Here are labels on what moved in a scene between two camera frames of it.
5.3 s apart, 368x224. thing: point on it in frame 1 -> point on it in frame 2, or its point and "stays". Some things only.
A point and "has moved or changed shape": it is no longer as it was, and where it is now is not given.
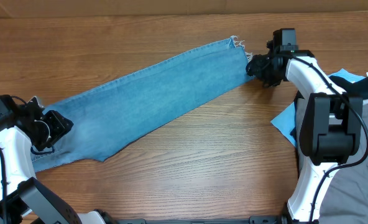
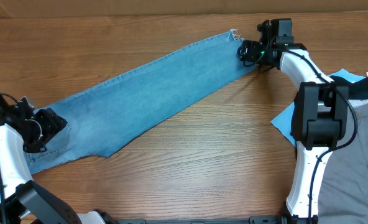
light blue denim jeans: x=107 y=115 has moved or changed shape
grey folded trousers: x=354 y=194 stays
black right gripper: x=262 y=69 -> x=248 y=50
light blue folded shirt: x=286 y=121 stays
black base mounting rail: x=254 y=219 stays
